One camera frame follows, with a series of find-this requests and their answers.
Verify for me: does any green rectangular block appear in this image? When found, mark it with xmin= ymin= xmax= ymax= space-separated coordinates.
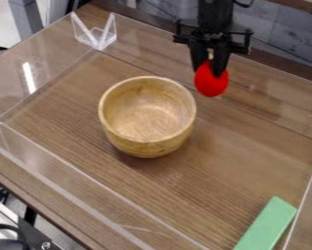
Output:
xmin=233 ymin=196 xmax=296 ymax=250

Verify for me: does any grey post top left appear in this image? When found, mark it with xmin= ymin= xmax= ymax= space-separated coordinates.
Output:
xmin=8 ymin=0 xmax=43 ymax=40

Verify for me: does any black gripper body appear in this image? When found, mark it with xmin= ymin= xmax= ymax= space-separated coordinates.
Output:
xmin=174 ymin=0 xmax=253 ymax=54

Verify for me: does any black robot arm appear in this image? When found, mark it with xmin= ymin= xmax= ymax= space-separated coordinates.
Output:
xmin=173 ymin=0 xmax=254 ymax=78

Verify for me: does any clear acrylic corner bracket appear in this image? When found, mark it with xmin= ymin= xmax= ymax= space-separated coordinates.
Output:
xmin=71 ymin=12 xmax=118 ymax=51

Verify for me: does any red plush fruit green top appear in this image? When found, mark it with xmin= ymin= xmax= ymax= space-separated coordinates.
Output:
xmin=193 ymin=53 xmax=229 ymax=98

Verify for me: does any clear acrylic enclosure wall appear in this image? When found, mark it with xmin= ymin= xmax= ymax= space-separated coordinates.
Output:
xmin=0 ymin=15 xmax=312 ymax=250

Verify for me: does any black cable bottom left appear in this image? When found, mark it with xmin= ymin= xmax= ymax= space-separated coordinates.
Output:
xmin=0 ymin=223 xmax=31 ymax=250

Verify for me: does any black device bottom left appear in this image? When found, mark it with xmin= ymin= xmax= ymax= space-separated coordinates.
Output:
xmin=0 ymin=219 xmax=64 ymax=250

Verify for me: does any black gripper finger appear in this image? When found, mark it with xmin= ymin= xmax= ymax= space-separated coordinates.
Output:
xmin=187 ymin=39 xmax=209 ymax=70
xmin=211 ymin=41 xmax=232 ymax=77

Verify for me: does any wooden bowl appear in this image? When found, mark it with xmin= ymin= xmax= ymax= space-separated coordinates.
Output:
xmin=98 ymin=75 xmax=197 ymax=158

